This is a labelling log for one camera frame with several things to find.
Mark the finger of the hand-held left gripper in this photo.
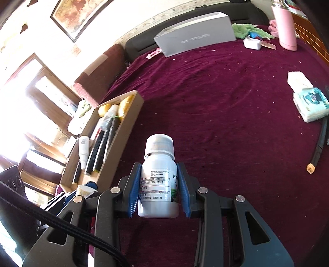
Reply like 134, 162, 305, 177
82, 181, 98, 192
47, 192, 78, 212

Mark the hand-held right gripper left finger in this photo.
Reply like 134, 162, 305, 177
22, 162, 142, 267

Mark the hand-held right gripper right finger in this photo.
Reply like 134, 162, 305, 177
177, 162, 295, 267

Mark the large white medicine bottle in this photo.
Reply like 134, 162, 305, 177
137, 134, 180, 219

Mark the white spray bottle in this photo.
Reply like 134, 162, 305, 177
78, 136, 90, 170

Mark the cardboard tray box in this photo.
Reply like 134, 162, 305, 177
59, 90, 145, 194

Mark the white plastic bottle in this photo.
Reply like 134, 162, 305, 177
99, 105, 119, 130

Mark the small yellow bottle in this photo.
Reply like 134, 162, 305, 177
98, 104, 112, 117

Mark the orange snack packet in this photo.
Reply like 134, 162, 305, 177
119, 95, 135, 119

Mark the black marker orange tip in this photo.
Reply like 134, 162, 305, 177
306, 123, 329, 175

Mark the teal tissue pack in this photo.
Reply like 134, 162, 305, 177
293, 87, 329, 123

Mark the white floral cloth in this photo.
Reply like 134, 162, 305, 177
68, 99, 99, 134

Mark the black sofa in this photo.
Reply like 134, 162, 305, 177
125, 1, 269, 66

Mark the grey cardboard box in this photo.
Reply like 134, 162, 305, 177
153, 12, 237, 58

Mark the white charger box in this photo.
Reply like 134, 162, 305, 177
243, 37, 262, 50

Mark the green cloth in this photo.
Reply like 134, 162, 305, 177
232, 23, 275, 40

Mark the framed painting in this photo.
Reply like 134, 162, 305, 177
50, 0, 115, 43

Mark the pink cloth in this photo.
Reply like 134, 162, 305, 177
268, 20, 279, 38

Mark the pink thermos bottle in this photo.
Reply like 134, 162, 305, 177
271, 0, 298, 51

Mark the wooden cabinet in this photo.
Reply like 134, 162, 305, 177
288, 0, 329, 67

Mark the black braided cable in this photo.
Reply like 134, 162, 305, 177
0, 181, 129, 267

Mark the wooden window frame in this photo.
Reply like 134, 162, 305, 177
0, 53, 86, 201

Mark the pink bead bracelet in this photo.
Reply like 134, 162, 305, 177
146, 48, 162, 60

